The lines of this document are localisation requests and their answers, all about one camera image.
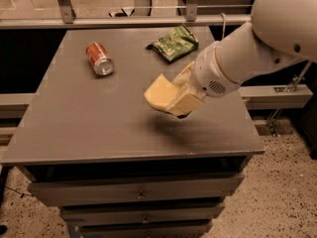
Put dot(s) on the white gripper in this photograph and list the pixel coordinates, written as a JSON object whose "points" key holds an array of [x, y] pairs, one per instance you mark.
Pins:
{"points": [[208, 72]]}

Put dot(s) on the yellow wavy sponge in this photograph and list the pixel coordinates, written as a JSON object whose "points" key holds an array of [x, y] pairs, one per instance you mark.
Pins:
{"points": [[161, 93]]}

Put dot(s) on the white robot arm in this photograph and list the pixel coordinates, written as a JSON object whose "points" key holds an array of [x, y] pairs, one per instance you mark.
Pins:
{"points": [[279, 34]]}

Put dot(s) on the red coke can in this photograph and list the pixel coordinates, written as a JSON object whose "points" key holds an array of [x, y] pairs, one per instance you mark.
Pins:
{"points": [[99, 59]]}

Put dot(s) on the green chip bag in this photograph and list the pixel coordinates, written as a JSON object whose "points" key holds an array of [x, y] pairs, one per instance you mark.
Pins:
{"points": [[177, 43]]}

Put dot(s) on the grey drawer cabinet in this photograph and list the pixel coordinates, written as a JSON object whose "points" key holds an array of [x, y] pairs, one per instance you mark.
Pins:
{"points": [[83, 126]]}

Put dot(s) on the middle grey drawer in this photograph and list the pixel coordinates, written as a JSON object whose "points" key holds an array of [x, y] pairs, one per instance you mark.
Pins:
{"points": [[143, 214]]}

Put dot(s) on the grey drawer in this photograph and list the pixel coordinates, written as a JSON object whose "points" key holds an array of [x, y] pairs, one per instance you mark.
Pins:
{"points": [[151, 230], [123, 190], [143, 214]]}

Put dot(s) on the bottom grey drawer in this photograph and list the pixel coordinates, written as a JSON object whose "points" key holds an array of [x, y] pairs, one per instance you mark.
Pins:
{"points": [[151, 230]]}

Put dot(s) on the top grey drawer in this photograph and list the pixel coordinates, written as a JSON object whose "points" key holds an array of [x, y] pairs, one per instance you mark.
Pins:
{"points": [[123, 190]]}

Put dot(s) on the metal window rail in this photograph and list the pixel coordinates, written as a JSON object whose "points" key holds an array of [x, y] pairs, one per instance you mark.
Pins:
{"points": [[124, 22]]}

